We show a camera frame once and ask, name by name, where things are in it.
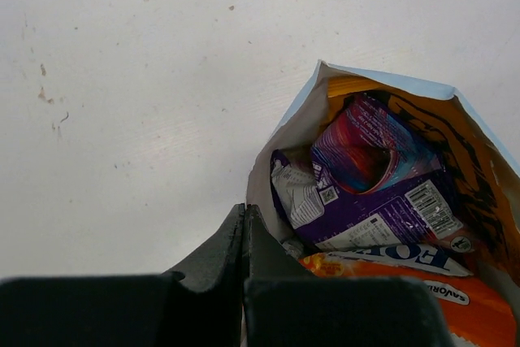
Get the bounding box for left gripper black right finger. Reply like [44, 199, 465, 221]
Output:
[243, 206, 451, 346]

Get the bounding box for light blue paper bag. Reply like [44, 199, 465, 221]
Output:
[241, 59, 520, 347]

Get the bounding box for yellow Kettle chips bag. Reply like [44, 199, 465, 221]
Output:
[327, 76, 519, 282]

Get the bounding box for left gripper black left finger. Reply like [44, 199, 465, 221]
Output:
[1, 204, 245, 346]

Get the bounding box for orange snack packet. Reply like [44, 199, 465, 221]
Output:
[299, 244, 517, 346]

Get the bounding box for purple snack packet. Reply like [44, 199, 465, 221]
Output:
[271, 93, 476, 253]

